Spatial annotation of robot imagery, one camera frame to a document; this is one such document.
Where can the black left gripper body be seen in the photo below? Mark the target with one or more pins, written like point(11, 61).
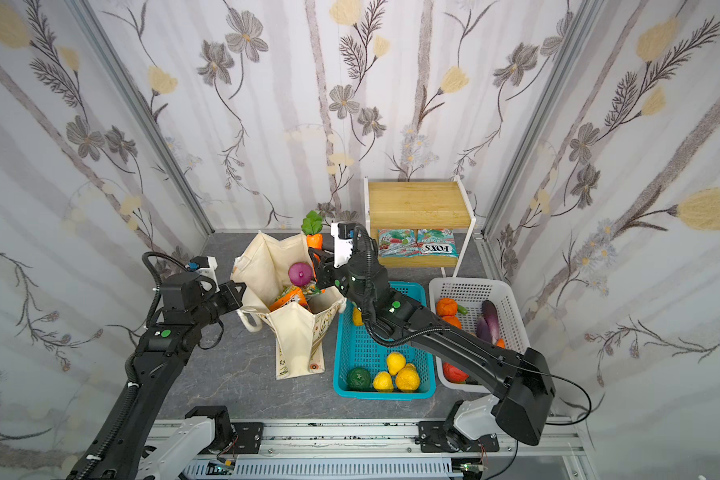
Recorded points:
point(231, 295)

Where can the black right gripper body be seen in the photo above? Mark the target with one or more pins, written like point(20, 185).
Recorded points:
point(333, 282)

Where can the cream floral grocery tote bag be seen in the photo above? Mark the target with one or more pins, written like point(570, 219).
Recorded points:
point(299, 332)

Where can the purple onion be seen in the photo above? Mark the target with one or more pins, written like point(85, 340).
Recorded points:
point(300, 274)

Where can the orange snack bag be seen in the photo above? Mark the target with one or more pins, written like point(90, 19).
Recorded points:
point(292, 294)

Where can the green snack bag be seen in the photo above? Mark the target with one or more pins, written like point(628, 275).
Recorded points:
point(311, 290)

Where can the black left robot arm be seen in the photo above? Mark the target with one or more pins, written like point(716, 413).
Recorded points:
point(183, 305)

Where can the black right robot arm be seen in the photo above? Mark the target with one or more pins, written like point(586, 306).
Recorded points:
point(521, 382)

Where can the green red candy bag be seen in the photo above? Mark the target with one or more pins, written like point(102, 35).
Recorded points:
point(397, 243)

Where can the Fox's candy bag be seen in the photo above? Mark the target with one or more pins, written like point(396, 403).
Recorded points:
point(437, 242)

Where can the yellow lemon top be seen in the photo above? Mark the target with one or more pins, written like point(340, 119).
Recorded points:
point(357, 318)

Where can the yellow lemon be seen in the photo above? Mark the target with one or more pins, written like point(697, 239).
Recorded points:
point(383, 382)
point(395, 362)
point(357, 318)

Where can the teal plastic basket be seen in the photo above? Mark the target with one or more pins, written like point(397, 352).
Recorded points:
point(356, 349)

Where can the white wooden two-tier shelf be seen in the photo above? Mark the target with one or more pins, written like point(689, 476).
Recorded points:
point(419, 205)

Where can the yellow lemon right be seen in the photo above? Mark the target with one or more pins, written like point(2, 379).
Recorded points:
point(395, 362)

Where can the green avocado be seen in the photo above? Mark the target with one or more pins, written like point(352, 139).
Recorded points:
point(359, 379)

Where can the yellow lemon middle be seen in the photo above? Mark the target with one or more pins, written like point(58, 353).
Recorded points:
point(383, 382)

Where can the large yellow citrus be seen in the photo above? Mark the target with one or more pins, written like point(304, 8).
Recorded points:
point(407, 380)

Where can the white plastic basket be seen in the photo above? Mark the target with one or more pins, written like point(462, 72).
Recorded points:
point(470, 293)

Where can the red tomato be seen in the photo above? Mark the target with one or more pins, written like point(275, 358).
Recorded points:
point(454, 374)

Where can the purple eggplant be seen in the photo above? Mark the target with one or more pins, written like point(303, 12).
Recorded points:
point(487, 326)

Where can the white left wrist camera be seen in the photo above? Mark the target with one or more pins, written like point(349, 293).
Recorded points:
point(206, 267)

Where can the aluminium mounting rail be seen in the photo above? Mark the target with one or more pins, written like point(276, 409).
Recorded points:
point(372, 449)

